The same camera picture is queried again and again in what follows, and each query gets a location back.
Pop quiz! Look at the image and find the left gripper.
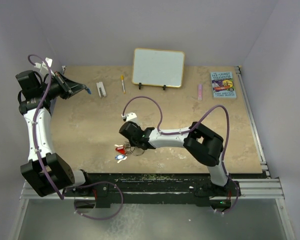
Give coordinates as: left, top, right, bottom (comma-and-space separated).
38, 71, 86, 101

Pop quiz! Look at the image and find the metal keyring with keys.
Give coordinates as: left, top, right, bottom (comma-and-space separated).
123, 141, 145, 157

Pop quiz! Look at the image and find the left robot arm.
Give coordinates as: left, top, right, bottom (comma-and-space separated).
15, 70, 93, 197

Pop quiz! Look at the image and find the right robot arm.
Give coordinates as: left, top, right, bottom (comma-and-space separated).
119, 121, 230, 196

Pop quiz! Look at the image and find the yellow capped marker pen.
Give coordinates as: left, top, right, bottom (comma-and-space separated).
120, 75, 126, 94

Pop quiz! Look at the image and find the yellow framed whiteboard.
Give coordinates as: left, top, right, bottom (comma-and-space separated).
131, 48, 186, 88

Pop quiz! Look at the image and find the blue treehouse book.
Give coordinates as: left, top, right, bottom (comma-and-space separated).
210, 71, 237, 99

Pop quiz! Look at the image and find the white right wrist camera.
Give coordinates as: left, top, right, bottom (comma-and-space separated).
121, 112, 138, 122

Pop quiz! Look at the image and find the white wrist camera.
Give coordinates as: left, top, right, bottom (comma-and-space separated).
34, 57, 53, 75
121, 112, 138, 122

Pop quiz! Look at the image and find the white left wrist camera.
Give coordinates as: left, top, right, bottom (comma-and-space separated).
34, 57, 53, 75

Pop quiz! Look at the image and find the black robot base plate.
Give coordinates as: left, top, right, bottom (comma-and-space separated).
65, 173, 241, 209

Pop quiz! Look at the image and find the aluminium rail frame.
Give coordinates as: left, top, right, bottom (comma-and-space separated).
19, 65, 285, 201

